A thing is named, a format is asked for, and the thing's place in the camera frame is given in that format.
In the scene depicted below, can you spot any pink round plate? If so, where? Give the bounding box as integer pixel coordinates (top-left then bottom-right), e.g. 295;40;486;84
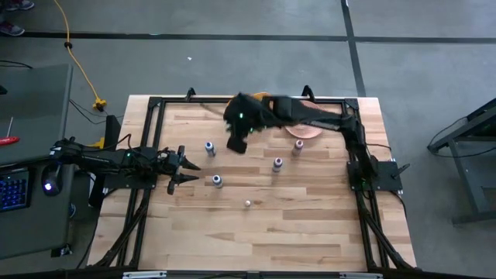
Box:
284;99;325;140

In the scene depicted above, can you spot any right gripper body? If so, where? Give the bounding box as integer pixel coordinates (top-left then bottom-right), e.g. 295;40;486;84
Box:
223;95;268;135

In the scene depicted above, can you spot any red handled screwdriver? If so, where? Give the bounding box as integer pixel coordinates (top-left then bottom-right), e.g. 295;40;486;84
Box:
0;117;20;147

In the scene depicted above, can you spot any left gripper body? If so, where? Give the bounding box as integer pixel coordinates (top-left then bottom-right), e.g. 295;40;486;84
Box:
154;145;188;197

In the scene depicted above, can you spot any black aluminium table frame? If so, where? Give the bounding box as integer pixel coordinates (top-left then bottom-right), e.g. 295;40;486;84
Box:
92;95;419;272

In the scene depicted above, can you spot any yellow plastic bin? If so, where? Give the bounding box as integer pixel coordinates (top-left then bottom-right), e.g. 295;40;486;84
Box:
227;91;273;108

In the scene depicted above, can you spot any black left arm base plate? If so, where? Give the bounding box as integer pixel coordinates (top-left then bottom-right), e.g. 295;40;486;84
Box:
101;172;158;191

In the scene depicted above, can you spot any person's shoe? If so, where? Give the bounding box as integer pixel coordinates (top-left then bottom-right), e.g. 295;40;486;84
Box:
5;0;35;12
0;21;25;36

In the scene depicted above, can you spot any black metal stand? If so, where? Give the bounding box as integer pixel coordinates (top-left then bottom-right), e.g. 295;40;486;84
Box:
427;96;496;226

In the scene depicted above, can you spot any black lever handle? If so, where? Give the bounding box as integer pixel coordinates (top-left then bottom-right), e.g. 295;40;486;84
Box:
390;163;412;181

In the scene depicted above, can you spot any silver metal bracket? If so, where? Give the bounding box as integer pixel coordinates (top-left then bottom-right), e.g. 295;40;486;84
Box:
122;270;168;279

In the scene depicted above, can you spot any yellow extension cable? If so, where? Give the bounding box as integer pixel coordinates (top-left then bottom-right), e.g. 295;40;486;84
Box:
52;0;108;112

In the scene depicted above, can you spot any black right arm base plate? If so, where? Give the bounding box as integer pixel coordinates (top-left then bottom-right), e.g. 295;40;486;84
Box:
347;160;404;194

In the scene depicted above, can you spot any black computer mouse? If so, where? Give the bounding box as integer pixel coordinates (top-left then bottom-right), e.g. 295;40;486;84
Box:
40;162;64;198

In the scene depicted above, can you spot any black keyboard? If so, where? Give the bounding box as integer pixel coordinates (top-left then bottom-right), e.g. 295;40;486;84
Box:
0;168;30;213

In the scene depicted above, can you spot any black box beside table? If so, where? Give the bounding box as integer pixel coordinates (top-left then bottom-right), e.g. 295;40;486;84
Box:
88;114;122;210

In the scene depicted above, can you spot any grey desk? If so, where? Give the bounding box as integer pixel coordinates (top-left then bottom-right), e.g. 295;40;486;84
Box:
0;64;74;260

